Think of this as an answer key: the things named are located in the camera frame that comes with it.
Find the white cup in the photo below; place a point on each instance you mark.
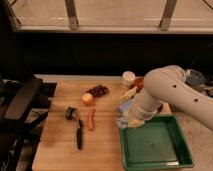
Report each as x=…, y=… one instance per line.
x=128, y=79

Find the yellow apple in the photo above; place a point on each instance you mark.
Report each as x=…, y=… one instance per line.
x=87, y=99

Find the metal pot with lid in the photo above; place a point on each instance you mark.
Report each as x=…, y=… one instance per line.
x=194, y=77

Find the pale corn cob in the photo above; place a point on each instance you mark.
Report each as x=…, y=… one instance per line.
x=129, y=94

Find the blue grey towel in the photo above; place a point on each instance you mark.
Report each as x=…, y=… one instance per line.
x=122, y=120

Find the dark purple plate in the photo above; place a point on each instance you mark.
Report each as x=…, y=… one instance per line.
x=159, y=110

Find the green plastic tray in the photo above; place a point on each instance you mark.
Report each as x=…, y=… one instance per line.
x=159, y=144

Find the orange carrot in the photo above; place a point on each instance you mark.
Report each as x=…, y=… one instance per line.
x=90, y=120

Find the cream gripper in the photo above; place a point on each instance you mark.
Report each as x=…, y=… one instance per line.
x=133, y=122

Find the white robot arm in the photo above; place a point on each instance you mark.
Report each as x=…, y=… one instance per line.
x=167, y=84

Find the bunch of dark grapes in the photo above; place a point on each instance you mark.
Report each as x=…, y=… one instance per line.
x=98, y=91

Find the blue sponge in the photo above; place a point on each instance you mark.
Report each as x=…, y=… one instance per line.
x=124, y=106

